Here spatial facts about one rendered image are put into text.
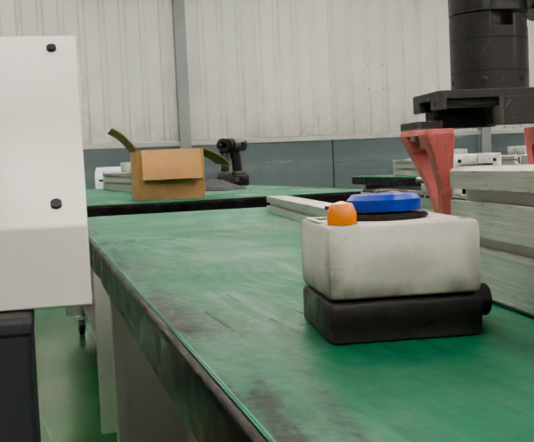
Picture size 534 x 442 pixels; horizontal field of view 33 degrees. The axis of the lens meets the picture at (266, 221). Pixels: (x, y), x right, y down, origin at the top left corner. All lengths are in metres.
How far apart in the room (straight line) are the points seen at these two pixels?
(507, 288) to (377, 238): 0.12
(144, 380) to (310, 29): 10.57
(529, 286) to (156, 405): 1.39
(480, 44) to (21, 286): 0.36
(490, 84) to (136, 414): 1.32
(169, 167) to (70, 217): 2.05
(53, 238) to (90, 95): 10.93
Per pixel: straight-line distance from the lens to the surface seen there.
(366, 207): 0.48
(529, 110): 0.67
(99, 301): 2.67
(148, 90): 11.63
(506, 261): 0.55
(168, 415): 1.86
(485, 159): 1.64
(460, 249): 0.47
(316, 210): 1.27
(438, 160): 0.65
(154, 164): 2.68
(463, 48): 0.68
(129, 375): 1.83
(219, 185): 3.48
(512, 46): 0.68
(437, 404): 0.35
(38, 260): 0.64
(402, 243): 0.46
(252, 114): 11.84
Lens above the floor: 0.87
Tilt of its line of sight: 4 degrees down
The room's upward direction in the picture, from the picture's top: 3 degrees counter-clockwise
